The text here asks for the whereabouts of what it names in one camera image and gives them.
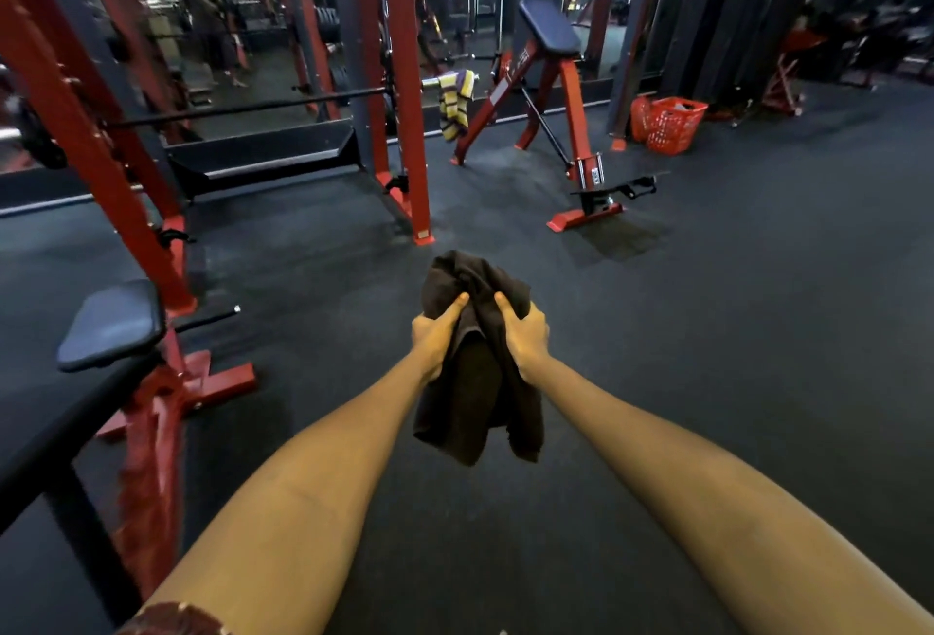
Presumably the person's right hand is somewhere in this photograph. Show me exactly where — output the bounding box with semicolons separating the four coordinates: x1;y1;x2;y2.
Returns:
494;291;551;386

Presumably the person's left hand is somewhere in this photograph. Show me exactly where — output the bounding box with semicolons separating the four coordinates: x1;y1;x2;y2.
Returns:
411;292;471;386

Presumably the dark brown towel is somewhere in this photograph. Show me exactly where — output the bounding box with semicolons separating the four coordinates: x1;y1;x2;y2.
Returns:
413;250;545;468

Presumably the person's left forearm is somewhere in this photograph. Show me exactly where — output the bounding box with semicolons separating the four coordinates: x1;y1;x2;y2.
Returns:
142;352;433;635

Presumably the person's right forearm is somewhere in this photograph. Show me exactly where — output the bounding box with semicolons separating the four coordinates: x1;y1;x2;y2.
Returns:
527;356;934;635

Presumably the red bench with dark pad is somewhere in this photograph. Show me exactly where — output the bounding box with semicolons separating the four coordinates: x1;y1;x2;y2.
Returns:
451;0;658;234

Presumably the yellow grey striped towel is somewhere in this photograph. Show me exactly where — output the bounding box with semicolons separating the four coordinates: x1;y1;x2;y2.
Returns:
437;70;477;143

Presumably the black rack base platform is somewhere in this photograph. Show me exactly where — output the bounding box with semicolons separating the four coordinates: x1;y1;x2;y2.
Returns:
166;118;364;200

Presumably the red plastic basket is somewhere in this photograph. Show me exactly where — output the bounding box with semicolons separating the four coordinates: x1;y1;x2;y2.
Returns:
630;94;709;157

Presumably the black barbell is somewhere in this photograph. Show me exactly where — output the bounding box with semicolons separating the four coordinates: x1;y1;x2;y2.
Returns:
0;78;442;144

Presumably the red seat with black pad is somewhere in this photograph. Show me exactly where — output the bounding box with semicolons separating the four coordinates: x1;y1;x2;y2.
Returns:
57;279;258;602

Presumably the black punching bag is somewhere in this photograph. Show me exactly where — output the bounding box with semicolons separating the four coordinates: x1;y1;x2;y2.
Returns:
660;0;771;103

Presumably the red folding stand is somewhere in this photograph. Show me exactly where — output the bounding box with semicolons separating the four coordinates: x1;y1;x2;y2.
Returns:
760;29;826;117

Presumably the red squat rack frame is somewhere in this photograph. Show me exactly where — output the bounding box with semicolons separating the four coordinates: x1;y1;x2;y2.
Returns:
0;0;436;318

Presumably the black handle bar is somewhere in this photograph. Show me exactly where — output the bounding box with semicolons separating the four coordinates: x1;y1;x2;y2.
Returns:
0;353;163;628

